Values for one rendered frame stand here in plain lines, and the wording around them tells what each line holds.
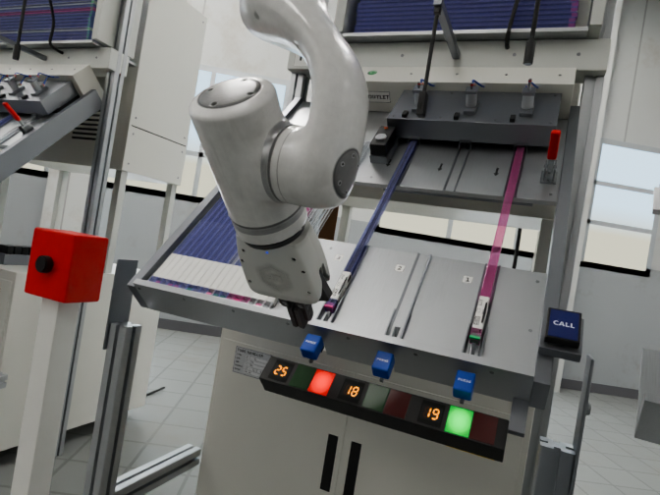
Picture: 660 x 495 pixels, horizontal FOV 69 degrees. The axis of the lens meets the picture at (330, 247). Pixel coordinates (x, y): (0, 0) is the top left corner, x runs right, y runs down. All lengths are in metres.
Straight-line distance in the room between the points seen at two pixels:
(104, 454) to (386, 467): 0.54
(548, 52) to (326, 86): 0.87
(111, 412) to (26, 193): 3.56
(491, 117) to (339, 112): 0.67
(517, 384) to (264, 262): 0.36
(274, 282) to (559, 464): 0.42
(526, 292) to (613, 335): 4.00
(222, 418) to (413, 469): 0.46
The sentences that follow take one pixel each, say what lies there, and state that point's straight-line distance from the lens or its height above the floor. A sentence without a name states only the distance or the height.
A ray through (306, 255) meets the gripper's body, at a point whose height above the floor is 0.83.
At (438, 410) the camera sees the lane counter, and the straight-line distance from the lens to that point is 0.67.
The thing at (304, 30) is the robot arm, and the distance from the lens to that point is 0.47.
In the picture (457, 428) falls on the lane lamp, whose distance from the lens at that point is 0.66.
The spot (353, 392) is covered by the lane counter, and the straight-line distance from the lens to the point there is 0.69.
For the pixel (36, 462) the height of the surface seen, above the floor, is 0.23.
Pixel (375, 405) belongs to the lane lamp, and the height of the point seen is 0.65.
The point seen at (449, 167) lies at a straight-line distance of 1.03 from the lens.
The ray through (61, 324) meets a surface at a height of 0.56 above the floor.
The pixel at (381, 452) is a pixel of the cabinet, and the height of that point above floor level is 0.45.
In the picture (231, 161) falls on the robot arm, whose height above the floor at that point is 0.91.
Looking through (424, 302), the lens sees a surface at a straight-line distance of 0.76.
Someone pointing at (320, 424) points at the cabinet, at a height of 0.46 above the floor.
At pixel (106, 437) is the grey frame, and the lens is 1.03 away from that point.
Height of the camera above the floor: 0.84
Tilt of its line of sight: level
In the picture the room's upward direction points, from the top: 9 degrees clockwise
